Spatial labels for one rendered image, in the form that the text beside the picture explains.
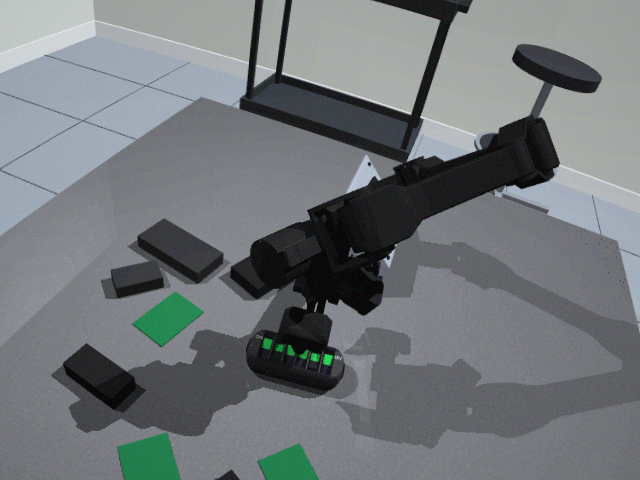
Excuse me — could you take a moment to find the dark grey switch controller unit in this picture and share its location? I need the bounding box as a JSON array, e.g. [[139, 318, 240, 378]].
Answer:
[[246, 330, 345, 391]]

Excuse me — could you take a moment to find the green rectangular block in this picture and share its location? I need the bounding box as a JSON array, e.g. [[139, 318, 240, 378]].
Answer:
[[117, 432, 180, 480]]

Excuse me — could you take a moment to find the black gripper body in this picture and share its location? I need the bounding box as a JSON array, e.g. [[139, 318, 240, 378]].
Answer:
[[277, 264, 345, 353]]

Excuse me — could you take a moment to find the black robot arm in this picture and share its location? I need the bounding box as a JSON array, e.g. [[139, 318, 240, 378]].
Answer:
[[250, 115, 560, 316]]

